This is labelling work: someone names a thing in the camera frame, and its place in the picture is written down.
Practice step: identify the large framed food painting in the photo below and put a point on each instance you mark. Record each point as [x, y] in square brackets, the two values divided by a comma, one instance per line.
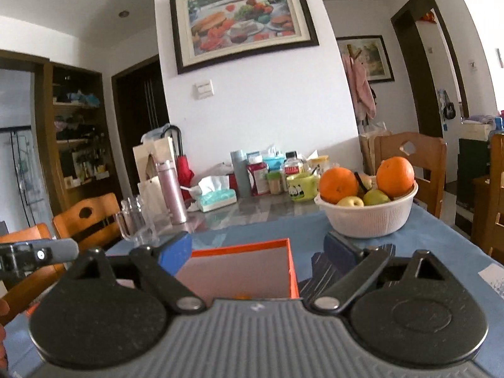
[244, 15]

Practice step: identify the metal drying rack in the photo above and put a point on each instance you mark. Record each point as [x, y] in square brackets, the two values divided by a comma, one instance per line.
[23, 165]

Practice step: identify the yellow apple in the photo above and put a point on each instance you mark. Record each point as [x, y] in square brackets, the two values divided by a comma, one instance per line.
[350, 202]

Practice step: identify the red folded umbrella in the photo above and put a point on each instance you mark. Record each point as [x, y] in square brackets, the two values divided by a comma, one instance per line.
[184, 169]

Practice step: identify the pink hanging clothes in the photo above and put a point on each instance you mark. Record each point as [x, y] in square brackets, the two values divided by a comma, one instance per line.
[360, 86]

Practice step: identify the black hanging bag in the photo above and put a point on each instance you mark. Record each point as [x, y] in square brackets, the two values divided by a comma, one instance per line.
[449, 108]

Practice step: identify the small framed picture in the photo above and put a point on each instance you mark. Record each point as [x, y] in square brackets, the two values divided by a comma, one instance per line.
[374, 59]

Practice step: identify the yellow-green mug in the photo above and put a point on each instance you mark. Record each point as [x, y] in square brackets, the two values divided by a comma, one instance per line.
[301, 189]

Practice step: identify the blue printed tablecloth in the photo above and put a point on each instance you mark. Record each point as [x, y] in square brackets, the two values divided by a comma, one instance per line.
[433, 236]

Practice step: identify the wooden chair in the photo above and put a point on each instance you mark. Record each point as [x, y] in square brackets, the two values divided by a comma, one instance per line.
[31, 279]
[409, 153]
[86, 216]
[492, 204]

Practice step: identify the green pear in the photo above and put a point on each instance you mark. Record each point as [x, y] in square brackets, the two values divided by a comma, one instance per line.
[376, 198]

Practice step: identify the clear glass mug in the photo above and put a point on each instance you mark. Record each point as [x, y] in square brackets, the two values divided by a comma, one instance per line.
[136, 224]

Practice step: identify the white plastic basket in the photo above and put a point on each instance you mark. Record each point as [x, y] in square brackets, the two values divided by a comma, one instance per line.
[366, 220]

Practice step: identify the teal tissue pack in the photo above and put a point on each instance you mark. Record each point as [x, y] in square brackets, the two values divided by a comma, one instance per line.
[216, 199]

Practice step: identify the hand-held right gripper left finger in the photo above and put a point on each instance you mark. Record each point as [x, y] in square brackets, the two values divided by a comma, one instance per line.
[177, 255]

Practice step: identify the teal box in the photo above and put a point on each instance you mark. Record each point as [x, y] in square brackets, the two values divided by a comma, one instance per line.
[273, 163]

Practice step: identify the wooden shelf cabinet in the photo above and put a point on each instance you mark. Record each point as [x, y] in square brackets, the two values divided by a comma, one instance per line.
[78, 126]

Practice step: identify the red snack packet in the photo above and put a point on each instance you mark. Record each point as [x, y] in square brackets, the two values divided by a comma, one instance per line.
[258, 179]

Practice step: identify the dark green cabinet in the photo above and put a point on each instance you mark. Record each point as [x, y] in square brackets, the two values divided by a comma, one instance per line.
[472, 173]

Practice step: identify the orange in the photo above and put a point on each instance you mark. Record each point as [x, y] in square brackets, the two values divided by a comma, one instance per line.
[395, 179]
[338, 185]

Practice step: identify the pink thermos bottle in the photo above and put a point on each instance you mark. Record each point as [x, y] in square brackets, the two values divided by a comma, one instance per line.
[173, 193]

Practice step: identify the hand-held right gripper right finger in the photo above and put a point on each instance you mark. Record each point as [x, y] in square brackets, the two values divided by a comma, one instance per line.
[338, 250]

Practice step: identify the black-capped bottle with red label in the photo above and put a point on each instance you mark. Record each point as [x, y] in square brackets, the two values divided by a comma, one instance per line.
[295, 165]

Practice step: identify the grey cylindrical bottle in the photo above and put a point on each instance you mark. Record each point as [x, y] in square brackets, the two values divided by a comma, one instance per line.
[241, 173]

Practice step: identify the brown paper bags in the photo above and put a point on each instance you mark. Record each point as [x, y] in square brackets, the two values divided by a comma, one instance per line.
[368, 149]

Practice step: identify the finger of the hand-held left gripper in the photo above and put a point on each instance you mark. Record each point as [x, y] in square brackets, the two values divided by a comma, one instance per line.
[63, 251]

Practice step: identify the white light switch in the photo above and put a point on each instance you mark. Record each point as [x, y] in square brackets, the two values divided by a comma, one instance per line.
[203, 89]

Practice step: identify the yellow-lidded jar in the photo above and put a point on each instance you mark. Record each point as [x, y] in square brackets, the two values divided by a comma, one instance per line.
[321, 163]

